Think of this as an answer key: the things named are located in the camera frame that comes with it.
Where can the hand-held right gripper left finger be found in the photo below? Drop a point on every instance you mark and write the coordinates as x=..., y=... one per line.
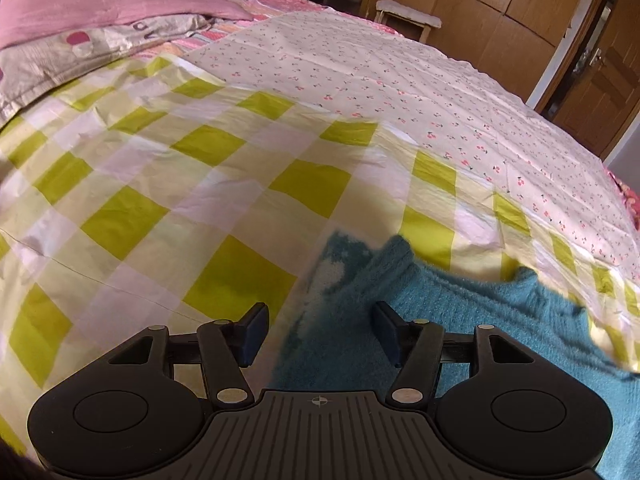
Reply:
x=252, y=332

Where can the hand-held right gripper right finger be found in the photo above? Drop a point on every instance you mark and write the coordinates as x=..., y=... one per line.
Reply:
x=385, y=332

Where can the teal knitted sweater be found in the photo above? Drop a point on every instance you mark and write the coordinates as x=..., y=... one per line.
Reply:
x=500, y=310

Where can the yellow-green checked bed sheet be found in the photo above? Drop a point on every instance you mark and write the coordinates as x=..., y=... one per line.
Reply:
x=150, y=185

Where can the cherry print bed sheet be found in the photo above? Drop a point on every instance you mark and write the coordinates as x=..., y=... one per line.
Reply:
x=400, y=75

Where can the wooden door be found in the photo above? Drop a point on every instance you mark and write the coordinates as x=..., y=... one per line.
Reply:
x=600, y=105

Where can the stool with white cushion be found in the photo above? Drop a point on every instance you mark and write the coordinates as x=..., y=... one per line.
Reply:
x=407, y=12

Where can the grey printed pillow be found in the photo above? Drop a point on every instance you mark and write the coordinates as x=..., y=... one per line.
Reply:
x=50, y=65

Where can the wooden wardrobe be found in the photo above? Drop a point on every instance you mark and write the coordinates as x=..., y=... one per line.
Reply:
x=475, y=0

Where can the pink pillow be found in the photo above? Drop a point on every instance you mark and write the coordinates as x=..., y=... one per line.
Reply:
x=100, y=0

